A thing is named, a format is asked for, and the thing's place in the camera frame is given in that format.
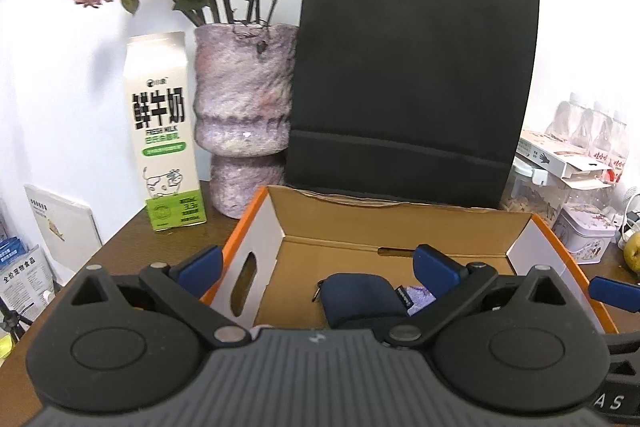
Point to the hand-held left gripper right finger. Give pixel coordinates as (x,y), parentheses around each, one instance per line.
(440,269)

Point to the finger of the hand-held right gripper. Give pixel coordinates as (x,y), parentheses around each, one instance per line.
(625,352)
(617,289)

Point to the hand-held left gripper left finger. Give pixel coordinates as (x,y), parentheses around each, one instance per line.
(200,267)

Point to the red cardboard box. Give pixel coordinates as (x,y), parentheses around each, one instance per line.
(400,227)

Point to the dark blue zip pouch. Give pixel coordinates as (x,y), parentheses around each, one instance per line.
(350,302)

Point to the green yellow apple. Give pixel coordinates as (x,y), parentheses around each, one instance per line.
(633,252)

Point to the silver tin box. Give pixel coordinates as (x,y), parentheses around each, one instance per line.
(582,237)

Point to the clear lidded food container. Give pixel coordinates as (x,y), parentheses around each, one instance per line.
(530,202)

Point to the white green milk carton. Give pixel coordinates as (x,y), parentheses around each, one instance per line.
(162,132)

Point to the clear water bottle red label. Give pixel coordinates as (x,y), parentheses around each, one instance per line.
(617,142)
(595,129)
(565,122)

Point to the white printed flat carton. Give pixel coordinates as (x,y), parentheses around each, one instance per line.
(555,154)

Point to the purple mottled vase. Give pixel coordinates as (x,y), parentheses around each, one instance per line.
(242,107)

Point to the white printed packet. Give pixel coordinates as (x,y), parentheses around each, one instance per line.
(25,279)

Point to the blue packet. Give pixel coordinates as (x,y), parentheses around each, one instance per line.
(11,249)

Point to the black paper bag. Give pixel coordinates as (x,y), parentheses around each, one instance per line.
(410,82)

